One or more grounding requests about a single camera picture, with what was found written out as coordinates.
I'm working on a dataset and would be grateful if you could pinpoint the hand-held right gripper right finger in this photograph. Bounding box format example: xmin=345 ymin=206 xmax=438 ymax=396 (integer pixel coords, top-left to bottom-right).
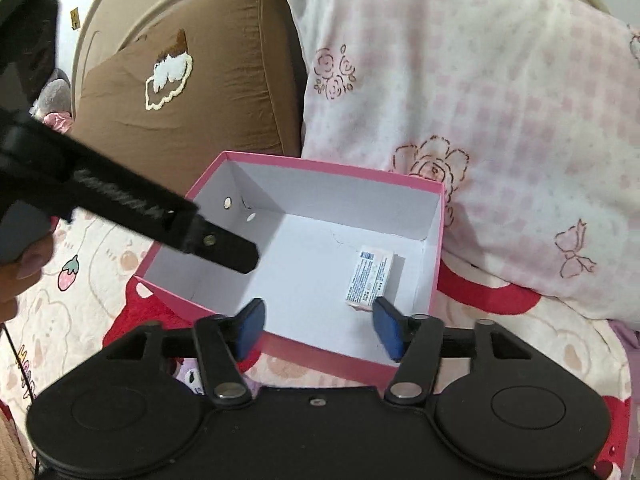
xmin=372 ymin=296 xmax=538 ymax=408

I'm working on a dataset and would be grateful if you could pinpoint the small white printed box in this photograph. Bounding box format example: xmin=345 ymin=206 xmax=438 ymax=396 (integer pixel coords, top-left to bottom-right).
xmin=343 ymin=245 xmax=399 ymax=312

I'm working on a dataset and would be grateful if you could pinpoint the person's left hand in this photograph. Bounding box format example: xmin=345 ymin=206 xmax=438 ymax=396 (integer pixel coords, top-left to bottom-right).
xmin=0 ymin=232 xmax=55 ymax=323

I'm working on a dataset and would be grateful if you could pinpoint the brown embroidered pillow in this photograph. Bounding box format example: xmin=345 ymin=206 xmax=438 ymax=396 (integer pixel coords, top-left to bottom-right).
xmin=70 ymin=0 xmax=307 ymax=186

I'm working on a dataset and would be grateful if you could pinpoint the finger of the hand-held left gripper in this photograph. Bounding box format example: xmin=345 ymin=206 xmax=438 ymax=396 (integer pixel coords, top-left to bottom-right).
xmin=184 ymin=205 xmax=260 ymax=276

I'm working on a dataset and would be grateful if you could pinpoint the thin black cable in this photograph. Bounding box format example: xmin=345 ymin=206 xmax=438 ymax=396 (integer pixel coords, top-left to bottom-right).
xmin=0 ymin=322 xmax=41 ymax=480

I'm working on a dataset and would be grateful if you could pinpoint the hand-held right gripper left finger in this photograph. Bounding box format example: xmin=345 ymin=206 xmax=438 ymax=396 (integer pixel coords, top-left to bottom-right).
xmin=102 ymin=297 xmax=266 ymax=408

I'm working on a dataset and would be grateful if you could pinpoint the grey plush toy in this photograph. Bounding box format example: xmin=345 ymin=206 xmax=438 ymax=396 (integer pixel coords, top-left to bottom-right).
xmin=31 ymin=66 xmax=76 ymax=135

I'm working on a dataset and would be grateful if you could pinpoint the pink cardboard box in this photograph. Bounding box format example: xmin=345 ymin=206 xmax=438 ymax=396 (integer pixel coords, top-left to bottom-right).
xmin=134 ymin=150 xmax=447 ymax=387

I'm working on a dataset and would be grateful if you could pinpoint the purple plush toy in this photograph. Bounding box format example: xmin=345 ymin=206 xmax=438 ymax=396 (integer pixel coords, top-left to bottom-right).
xmin=170 ymin=357 xmax=261 ymax=396

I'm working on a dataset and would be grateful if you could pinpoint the red bear printed blanket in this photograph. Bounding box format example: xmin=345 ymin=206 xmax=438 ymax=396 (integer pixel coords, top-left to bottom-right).
xmin=0 ymin=207 xmax=638 ymax=480

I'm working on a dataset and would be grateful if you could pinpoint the pink floral checked pillow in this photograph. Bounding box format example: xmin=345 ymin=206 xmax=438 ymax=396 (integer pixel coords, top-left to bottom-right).
xmin=279 ymin=0 xmax=640 ymax=322

